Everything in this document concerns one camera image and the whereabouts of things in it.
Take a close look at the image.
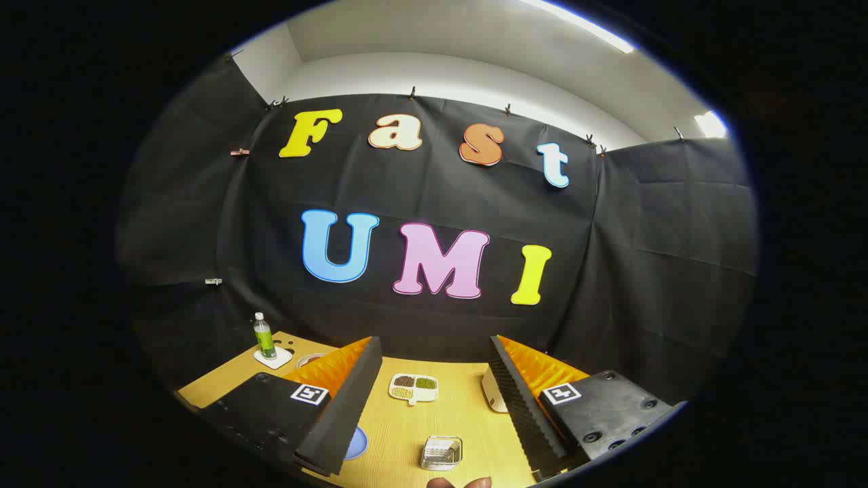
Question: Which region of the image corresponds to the white toaster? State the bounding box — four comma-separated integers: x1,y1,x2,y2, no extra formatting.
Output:
481,367,509,413

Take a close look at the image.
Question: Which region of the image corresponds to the green label plastic bottle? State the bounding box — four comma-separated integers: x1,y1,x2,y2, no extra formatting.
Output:
254,312,277,360

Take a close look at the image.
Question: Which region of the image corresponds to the white divided dish with beans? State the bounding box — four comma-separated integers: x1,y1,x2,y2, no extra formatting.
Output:
389,373,439,406

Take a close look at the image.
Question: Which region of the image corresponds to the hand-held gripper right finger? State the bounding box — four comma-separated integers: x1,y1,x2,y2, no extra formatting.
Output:
490,335,686,483

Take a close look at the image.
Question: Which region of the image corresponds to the white square coaster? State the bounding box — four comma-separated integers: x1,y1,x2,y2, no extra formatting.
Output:
254,346,294,370

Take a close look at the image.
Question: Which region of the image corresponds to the metal wire cutlery basket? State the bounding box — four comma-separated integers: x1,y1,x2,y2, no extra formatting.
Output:
420,435,464,472

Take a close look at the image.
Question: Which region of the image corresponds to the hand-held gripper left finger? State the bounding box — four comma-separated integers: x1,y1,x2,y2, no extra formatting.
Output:
201,335,384,477

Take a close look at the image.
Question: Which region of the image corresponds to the blue round plate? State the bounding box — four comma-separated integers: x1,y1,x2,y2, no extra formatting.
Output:
342,426,368,462

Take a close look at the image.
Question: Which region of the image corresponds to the small ceiling light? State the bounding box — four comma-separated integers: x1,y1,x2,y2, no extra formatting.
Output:
693,110,728,140

